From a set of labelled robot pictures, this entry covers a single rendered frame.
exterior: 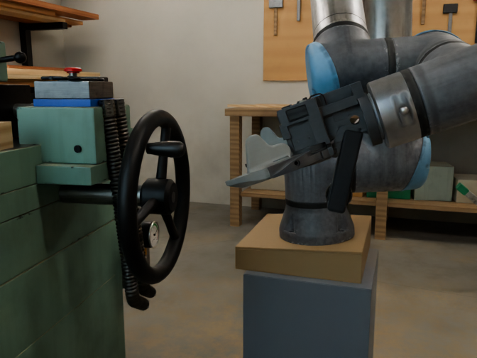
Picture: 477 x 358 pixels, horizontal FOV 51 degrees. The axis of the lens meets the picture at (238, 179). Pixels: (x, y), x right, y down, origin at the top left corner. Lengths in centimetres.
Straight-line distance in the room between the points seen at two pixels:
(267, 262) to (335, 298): 18
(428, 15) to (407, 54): 319
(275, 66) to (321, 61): 330
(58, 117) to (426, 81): 54
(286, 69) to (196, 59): 78
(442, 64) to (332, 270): 65
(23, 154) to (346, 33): 52
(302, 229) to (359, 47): 57
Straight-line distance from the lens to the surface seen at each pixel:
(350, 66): 73
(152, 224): 113
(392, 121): 63
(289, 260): 119
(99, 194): 86
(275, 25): 404
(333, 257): 117
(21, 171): 81
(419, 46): 76
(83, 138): 81
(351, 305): 118
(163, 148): 74
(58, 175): 82
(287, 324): 123
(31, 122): 86
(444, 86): 64
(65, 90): 84
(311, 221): 120
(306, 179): 118
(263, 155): 63
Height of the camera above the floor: 99
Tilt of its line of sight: 10 degrees down
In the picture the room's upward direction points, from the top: straight up
